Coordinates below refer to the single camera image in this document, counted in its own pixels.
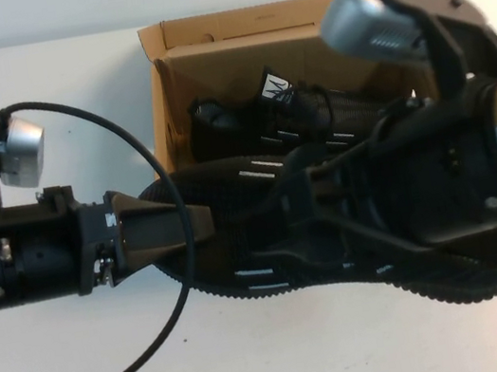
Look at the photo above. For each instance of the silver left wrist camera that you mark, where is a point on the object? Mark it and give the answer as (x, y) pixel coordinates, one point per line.
(20, 149)

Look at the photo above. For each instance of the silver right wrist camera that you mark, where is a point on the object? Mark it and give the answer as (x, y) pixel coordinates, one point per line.
(358, 17)

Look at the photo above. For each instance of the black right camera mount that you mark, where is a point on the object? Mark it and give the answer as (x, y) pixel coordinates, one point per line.
(433, 4)

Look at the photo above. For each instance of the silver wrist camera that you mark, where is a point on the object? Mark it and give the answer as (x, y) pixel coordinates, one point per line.
(20, 149)
(358, 17)

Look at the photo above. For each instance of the black mesh sneaker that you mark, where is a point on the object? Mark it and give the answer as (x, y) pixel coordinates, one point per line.
(240, 245)
(221, 138)

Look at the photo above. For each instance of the brown cardboard shoe box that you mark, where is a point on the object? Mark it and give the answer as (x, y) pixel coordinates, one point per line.
(230, 54)

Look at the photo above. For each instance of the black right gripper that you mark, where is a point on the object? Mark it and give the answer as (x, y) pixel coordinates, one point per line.
(443, 171)

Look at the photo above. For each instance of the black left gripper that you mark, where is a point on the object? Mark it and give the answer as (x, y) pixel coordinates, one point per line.
(49, 259)

